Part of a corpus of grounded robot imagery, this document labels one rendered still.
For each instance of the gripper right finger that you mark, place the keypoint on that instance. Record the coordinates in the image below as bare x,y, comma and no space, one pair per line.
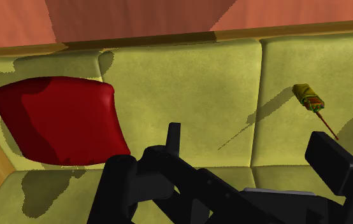
338,158

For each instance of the red cushion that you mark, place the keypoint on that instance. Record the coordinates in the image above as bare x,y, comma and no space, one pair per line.
61,121

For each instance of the olive green sofa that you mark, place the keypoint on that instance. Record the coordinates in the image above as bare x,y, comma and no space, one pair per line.
195,102

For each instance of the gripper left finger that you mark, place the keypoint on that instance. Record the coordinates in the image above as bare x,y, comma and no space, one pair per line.
151,180

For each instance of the yellow toy with red stick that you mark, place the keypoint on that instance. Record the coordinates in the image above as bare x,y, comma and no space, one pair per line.
309,97

